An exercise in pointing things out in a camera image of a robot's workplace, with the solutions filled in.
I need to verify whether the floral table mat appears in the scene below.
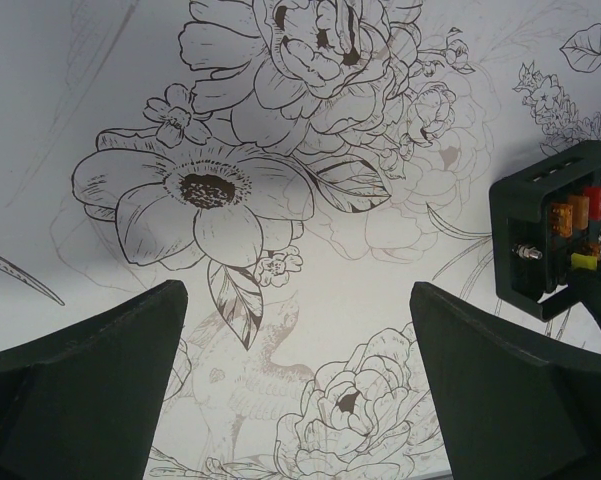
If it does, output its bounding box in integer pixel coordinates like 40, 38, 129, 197
0, 1, 601, 479

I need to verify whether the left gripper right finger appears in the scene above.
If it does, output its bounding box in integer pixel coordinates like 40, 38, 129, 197
410, 282, 601, 479

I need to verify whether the black fuse box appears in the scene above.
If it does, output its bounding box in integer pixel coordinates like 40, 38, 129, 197
489, 140, 601, 322

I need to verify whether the yellow blade fuse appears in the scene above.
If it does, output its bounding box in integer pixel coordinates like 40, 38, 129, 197
570, 253, 598, 271

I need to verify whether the red blade fuse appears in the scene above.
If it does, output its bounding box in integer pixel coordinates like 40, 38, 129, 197
583, 186, 601, 221

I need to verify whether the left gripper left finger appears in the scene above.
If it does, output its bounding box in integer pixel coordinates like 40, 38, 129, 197
0, 280, 188, 479

